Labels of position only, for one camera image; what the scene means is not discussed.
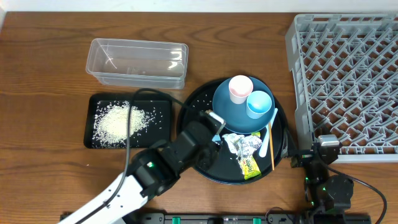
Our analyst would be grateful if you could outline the pink cup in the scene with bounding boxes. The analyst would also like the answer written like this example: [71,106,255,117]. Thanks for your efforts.
[228,75,254,105]

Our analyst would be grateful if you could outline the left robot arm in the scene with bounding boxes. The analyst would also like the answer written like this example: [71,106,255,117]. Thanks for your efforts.
[60,120,224,224]

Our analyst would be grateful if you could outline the wooden chopstick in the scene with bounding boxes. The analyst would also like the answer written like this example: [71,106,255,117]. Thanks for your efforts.
[268,122,275,170]

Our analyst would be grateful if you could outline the grey dishwasher rack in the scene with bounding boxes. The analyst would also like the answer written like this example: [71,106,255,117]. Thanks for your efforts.
[285,13,397,163]

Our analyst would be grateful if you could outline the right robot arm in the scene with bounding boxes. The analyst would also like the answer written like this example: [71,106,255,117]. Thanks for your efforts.
[282,129,356,224]

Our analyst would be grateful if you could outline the light blue cup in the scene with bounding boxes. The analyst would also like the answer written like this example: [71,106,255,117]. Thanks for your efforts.
[246,91,272,119]

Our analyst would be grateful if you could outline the yellow green snack wrapper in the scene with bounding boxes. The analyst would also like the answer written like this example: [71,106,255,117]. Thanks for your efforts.
[240,133,262,180]

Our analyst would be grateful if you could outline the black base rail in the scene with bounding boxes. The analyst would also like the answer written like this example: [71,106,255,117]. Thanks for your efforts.
[60,212,373,224]

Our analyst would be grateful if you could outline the pile of white rice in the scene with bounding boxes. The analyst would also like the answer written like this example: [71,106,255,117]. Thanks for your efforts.
[89,100,170,149]

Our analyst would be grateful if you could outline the dark blue plate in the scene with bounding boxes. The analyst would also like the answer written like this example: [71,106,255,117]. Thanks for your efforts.
[212,77,275,134]

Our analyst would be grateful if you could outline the foil wrapper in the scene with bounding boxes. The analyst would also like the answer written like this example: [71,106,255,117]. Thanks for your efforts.
[222,133,262,162]

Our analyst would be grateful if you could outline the round black tray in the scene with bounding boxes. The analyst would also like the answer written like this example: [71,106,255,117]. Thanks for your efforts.
[185,78,289,185]

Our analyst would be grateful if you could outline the light blue bowl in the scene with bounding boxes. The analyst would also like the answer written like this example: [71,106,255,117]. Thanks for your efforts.
[212,135,221,145]

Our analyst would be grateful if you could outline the black rectangular tray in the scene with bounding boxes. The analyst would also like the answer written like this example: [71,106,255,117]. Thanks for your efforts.
[83,93,172,149]

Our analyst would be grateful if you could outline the clear plastic bin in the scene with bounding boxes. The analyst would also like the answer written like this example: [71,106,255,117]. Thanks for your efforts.
[86,38,188,90]

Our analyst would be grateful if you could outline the light blue spoon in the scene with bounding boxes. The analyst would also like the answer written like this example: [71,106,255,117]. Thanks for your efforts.
[259,108,278,157]

